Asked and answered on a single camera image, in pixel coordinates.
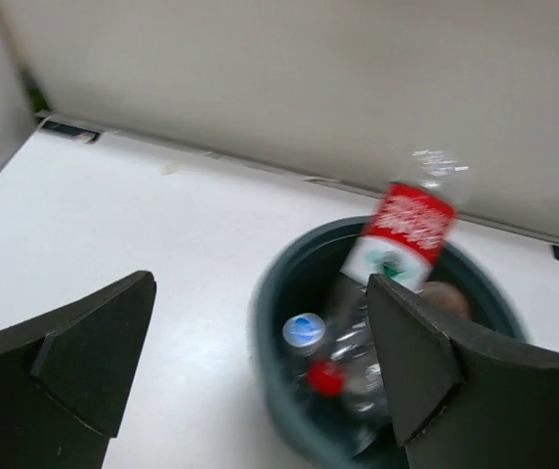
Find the dark green plastic bin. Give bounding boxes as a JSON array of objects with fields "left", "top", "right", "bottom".
[{"left": 251, "top": 216, "right": 529, "bottom": 469}]

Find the clear bottle without label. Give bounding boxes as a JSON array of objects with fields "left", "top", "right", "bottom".
[{"left": 282, "top": 276, "right": 390, "bottom": 456}]

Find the blue label clear bottle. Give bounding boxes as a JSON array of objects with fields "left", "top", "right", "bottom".
[{"left": 281, "top": 313, "right": 326, "bottom": 357}]

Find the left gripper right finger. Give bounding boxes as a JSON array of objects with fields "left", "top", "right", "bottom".
[{"left": 367, "top": 276, "right": 559, "bottom": 468}]

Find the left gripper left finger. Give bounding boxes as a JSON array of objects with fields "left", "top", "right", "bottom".
[{"left": 0, "top": 271, "right": 156, "bottom": 468}]

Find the red label water bottle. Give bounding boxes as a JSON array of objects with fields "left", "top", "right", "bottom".
[{"left": 307, "top": 149, "right": 471, "bottom": 397}]

